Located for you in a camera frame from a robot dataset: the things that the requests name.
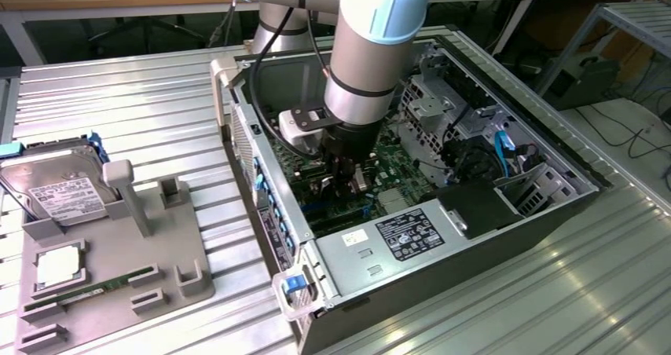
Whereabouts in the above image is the thin hanging robot cable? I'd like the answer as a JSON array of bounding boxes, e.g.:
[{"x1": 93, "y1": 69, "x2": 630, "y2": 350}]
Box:
[{"x1": 208, "y1": 0, "x2": 237, "y2": 46}]

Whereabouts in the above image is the green RAM stick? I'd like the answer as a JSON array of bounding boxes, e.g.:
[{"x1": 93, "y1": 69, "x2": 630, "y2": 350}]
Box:
[{"x1": 25, "y1": 270, "x2": 158, "y2": 309}]

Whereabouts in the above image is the graphics card with metal bracket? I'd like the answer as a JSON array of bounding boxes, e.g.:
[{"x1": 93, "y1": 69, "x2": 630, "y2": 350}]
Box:
[{"x1": 312, "y1": 161, "x2": 380, "y2": 199}]

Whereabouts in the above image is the grey parts rack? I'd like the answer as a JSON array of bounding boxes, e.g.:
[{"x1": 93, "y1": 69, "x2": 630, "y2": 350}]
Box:
[{"x1": 13, "y1": 160, "x2": 217, "y2": 354}]

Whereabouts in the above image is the hard disk with blue carrier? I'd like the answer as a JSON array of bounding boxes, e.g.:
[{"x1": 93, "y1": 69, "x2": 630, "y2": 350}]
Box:
[{"x1": 0, "y1": 133, "x2": 121, "y2": 226}]

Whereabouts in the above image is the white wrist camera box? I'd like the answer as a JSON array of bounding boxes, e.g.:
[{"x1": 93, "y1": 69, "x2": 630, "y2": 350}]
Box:
[{"x1": 276, "y1": 105, "x2": 336, "y2": 158}]

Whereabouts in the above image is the black floor cable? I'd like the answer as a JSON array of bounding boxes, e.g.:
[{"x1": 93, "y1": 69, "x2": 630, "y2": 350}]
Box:
[{"x1": 574, "y1": 105, "x2": 671, "y2": 158}]

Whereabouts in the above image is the metal slat side table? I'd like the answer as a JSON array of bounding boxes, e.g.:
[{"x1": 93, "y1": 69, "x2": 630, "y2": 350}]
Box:
[{"x1": 538, "y1": 0, "x2": 671, "y2": 97}]

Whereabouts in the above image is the silver CPU chip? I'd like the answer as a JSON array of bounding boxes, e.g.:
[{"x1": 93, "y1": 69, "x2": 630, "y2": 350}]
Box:
[{"x1": 34, "y1": 247, "x2": 85, "y2": 287}]

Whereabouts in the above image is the blue flat disk wire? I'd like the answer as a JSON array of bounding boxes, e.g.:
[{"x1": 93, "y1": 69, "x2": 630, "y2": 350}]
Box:
[{"x1": 493, "y1": 130, "x2": 513, "y2": 180}]

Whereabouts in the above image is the black office chair base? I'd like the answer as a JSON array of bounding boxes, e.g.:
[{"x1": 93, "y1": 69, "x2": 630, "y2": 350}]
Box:
[{"x1": 85, "y1": 15, "x2": 208, "y2": 52}]

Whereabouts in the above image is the black expansion slot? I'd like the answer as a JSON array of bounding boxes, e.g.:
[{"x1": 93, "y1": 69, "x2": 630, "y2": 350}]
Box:
[
  {"x1": 310, "y1": 213, "x2": 380, "y2": 234},
  {"x1": 305, "y1": 208, "x2": 368, "y2": 225}
]

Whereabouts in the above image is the silver perforated disk bay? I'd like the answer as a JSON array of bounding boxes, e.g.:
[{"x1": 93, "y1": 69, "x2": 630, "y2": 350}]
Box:
[{"x1": 494, "y1": 162, "x2": 601, "y2": 219}]

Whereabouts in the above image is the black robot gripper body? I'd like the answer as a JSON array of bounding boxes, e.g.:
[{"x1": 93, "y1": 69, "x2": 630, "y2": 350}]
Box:
[{"x1": 321, "y1": 121, "x2": 380, "y2": 167}]

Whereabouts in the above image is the black wire bundle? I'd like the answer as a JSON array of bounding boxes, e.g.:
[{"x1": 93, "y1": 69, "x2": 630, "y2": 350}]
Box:
[{"x1": 438, "y1": 134, "x2": 505, "y2": 184}]

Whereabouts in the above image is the open black PC case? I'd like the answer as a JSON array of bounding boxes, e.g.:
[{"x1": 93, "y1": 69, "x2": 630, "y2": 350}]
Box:
[{"x1": 208, "y1": 32, "x2": 614, "y2": 355}]

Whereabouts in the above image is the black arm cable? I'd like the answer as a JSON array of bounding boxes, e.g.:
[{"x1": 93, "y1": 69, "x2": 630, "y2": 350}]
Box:
[{"x1": 246, "y1": 5, "x2": 324, "y2": 160}]

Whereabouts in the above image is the green motherboard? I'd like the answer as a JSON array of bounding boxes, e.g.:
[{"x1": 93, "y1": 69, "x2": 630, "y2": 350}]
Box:
[{"x1": 264, "y1": 107, "x2": 457, "y2": 238}]

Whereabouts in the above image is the silver chipset heatsink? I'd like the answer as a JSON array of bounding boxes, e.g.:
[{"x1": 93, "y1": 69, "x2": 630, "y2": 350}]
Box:
[{"x1": 377, "y1": 189, "x2": 414, "y2": 209}]

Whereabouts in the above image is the silver power supply unit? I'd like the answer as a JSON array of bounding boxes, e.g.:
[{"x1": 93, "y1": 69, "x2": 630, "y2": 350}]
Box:
[{"x1": 312, "y1": 197, "x2": 470, "y2": 299}]

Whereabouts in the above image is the silver perforated drive cage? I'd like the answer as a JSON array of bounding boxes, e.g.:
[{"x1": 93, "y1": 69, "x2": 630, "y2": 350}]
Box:
[{"x1": 396, "y1": 42, "x2": 525, "y2": 171}]

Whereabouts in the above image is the black box device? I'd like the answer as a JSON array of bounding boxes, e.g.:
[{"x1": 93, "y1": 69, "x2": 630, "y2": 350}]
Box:
[{"x1": 544, "y1": 56, "x2": 622, "y2": 111}]

